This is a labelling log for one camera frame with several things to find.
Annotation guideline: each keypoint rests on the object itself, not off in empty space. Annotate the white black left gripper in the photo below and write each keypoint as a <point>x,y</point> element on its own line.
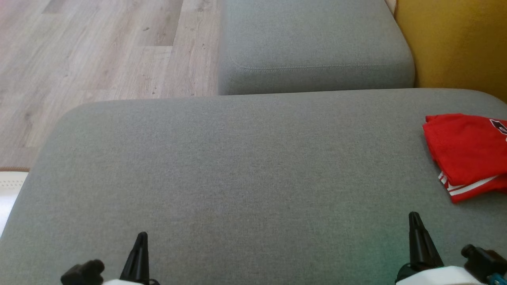
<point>130,283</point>

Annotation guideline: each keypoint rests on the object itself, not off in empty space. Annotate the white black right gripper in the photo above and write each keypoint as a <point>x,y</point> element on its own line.
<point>435,277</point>

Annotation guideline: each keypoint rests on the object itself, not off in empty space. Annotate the red jersey white stripes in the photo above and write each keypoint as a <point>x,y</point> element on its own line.
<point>467,146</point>

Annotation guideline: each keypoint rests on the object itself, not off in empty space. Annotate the large grey sofa seat cushion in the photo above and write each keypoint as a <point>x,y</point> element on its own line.
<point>237,178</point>

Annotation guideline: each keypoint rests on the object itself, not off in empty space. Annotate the white mat brown edge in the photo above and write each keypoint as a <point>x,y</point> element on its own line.
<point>10,190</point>

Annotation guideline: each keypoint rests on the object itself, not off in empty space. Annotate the mustard yellow upholstered panel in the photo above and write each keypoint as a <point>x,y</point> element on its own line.
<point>455,39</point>

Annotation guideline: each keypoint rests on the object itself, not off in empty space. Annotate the small grey sofa cushion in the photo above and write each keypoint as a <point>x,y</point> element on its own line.
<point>317,39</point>

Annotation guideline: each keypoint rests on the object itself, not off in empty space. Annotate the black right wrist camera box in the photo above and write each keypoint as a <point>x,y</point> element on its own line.
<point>483,259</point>

